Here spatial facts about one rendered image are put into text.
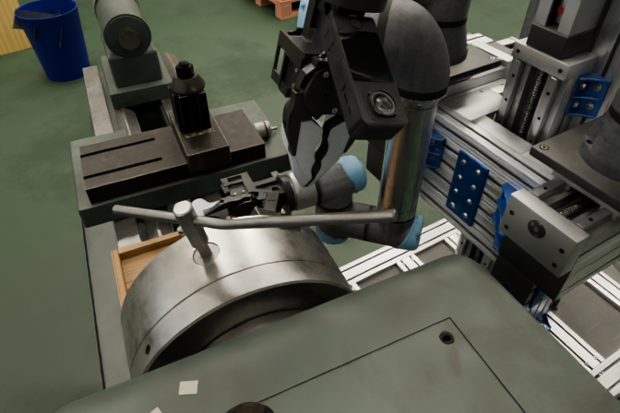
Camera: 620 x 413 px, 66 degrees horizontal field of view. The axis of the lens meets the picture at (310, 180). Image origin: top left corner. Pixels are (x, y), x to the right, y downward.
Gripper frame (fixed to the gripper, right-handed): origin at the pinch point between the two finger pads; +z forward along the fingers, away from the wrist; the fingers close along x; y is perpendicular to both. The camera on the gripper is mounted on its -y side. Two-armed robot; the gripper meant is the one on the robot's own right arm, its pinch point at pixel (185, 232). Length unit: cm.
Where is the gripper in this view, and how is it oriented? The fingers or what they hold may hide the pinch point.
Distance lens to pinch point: 84.9
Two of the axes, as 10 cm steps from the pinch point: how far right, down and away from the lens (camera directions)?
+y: -4.2, -5.9, 6.9
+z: -9.1, 2.7, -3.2
